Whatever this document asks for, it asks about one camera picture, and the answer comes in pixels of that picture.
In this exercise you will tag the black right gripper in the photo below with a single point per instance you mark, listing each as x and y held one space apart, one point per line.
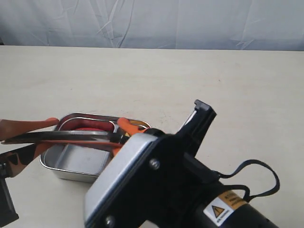
176 151

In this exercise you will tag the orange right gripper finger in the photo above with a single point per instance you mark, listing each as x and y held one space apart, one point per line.
115 148

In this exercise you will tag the steel two-compartment lunch box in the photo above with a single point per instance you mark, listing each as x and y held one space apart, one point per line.
76 163

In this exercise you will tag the black and grey right robot arm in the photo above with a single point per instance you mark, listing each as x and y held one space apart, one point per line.
220 206

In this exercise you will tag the red toy sausage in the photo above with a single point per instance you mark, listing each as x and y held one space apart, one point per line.
88 129

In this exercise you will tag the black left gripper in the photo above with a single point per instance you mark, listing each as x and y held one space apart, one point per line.
12 163

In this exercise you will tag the blue-grey backdrop cloth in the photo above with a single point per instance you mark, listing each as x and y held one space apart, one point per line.
172 24

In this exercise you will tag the dark transparent lunch box lid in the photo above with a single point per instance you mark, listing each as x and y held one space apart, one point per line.
99 139

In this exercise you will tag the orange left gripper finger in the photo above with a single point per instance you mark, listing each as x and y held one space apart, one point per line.
11 130

